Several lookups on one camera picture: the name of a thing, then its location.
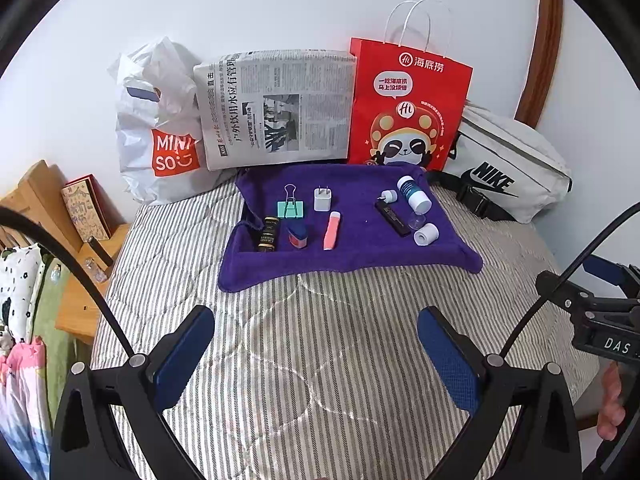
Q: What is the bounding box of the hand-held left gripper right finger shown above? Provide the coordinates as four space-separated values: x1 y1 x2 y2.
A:
417 306 583 480

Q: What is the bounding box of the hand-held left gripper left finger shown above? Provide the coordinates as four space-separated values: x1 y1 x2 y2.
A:
50 305 216 480

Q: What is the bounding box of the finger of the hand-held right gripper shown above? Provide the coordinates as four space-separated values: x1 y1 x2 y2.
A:
537 270 603 312
584 254 640 295

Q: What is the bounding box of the white tape roll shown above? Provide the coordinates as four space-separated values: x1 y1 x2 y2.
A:
414 222 440 247

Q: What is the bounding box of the black and gold battery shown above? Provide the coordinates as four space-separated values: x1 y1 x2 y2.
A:
257 216 280 252

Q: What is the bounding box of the black rectangular stick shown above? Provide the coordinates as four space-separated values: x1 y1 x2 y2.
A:
375 199 412 238

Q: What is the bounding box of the blue and white bottle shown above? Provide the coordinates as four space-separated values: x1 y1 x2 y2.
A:
396 175 432 213

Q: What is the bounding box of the pink tube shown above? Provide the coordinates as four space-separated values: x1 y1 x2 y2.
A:
323 211 343 251

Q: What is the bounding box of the green binder clip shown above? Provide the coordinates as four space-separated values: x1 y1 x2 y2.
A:
277 185 306 219

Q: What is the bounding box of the person's right hand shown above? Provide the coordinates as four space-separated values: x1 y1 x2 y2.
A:
596 364 628 441

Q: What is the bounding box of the wooden bedside table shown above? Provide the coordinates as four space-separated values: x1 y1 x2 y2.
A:
0 160 131 346

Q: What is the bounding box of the small glass bottle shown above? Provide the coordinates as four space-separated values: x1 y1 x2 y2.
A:
84 257 108 283

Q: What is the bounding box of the striped bed quilt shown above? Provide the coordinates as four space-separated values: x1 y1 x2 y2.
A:
90 180 601 480

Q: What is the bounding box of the green cloth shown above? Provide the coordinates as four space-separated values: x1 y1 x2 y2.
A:
30 255 83 411

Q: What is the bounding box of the purple towel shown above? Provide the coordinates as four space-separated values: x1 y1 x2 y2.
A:
218 162 483 293

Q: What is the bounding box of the white waist bag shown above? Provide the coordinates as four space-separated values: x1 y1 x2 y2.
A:
425 102 573 224

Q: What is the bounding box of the pink patterned cloth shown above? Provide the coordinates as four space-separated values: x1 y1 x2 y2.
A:
0 340 51 463

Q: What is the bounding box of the patterned book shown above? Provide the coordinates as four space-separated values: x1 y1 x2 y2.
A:
61 174 113 241

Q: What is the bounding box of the white dotted cloth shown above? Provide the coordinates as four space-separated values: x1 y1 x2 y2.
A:
0 242 48 341

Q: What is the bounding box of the white plastic shopping bag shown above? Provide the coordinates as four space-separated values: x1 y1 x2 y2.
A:
109 36 241 206

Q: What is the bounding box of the red paper bag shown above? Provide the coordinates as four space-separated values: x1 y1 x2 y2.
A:
347 0 473 172

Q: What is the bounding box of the folded newspaper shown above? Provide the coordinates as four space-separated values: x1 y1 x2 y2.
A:
193 49 358 171

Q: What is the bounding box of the black cable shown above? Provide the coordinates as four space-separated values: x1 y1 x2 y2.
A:
497 204 640 361
0 204 134 363

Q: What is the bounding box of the brown wooden frame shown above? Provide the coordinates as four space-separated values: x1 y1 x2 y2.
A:
516 0 563 123

